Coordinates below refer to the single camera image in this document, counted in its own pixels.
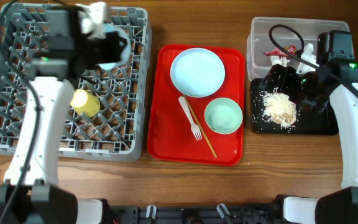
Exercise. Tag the pile of rice waste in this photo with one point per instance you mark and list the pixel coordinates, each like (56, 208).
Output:
(276, 108)

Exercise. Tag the white plastic fork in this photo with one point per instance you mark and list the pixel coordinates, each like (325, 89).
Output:
(195, 129)

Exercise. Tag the grey plastic dishwasher rack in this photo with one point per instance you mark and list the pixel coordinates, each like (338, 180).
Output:
(115, 133)

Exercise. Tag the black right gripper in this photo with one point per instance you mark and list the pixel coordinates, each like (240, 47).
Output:
(289, 75)

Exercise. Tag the red plastic tray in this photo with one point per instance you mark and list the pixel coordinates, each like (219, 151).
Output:
(170, 137)

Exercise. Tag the green bowl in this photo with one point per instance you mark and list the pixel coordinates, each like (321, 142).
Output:
(223, 115)

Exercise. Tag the crumpled white tissue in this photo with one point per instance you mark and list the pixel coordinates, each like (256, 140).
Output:
(278, 60)

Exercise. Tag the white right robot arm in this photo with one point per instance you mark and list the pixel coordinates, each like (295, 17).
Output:
(333, 75)

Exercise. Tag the red snack wrapper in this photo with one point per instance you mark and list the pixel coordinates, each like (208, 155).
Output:
(277, 52)

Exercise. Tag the wooden chopstick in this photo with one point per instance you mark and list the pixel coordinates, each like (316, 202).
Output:
(201, 128)

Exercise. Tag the light blue bowl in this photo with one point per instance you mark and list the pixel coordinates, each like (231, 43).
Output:
(116, 47)

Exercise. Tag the clear plastic waste bin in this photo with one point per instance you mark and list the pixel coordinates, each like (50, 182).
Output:
(258, 42)

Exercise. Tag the yellow plastic cup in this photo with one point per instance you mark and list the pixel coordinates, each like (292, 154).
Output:
(85, 102)

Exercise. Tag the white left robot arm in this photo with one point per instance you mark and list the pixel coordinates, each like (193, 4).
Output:
(30, 192)

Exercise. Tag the light blue round plate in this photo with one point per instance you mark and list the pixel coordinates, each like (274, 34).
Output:
(197, 72)

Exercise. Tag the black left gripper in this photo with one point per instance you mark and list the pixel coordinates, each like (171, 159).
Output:
(118, 44)

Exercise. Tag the black food waste tray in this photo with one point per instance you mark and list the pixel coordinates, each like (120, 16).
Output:
(307, 122)

